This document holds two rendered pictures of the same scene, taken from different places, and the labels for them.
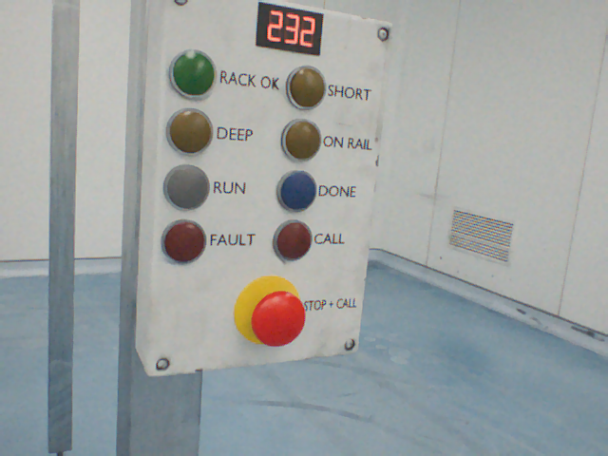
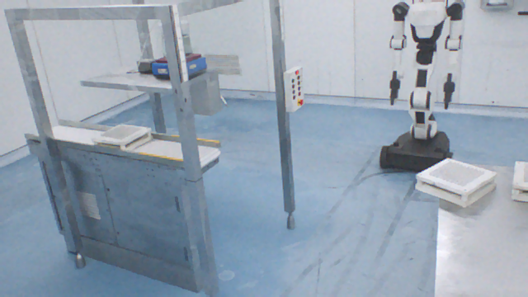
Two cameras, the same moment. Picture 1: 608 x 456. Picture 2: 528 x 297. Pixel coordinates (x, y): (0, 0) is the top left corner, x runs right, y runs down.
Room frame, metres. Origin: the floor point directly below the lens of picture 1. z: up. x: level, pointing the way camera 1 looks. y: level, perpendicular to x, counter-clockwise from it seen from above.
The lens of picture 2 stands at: (-2.08, 1.80, 1.89)
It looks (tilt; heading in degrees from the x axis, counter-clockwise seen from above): 22 degrees down; 329
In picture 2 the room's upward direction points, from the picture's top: 5 degrees counter-clockwise
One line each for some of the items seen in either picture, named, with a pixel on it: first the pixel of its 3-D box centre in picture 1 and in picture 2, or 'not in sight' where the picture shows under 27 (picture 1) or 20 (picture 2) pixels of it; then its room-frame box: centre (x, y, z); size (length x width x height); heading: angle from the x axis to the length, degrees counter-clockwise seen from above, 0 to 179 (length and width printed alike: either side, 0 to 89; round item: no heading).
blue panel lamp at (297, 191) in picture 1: (298, 191); not in sight; (0.40, 0.01, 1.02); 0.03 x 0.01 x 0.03; 118
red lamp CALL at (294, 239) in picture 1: (294, 240); not in sight; (0.40, 0.01, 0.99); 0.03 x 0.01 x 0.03; 118
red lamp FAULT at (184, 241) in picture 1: (184, 241); not in sight; (0.37, 0.08, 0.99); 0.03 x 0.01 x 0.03; 118
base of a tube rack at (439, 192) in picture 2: not in sight; (455, 186); (-0.88, 0.11, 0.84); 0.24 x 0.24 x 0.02; 5
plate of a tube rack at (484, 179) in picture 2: not in sight; (456, 176); (-0.88, 0.11, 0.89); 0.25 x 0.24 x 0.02; 95
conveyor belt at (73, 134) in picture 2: not in sight; (115, 146); (0.72, 1.15, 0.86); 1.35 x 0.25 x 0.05; 28
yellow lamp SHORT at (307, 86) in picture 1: (307, 87); not in sight; (0.40, 0.01, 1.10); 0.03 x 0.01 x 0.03; 118
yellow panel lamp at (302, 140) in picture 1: (302, 140); not in sight; (0.40, 0.01, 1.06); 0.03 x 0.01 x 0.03; 118
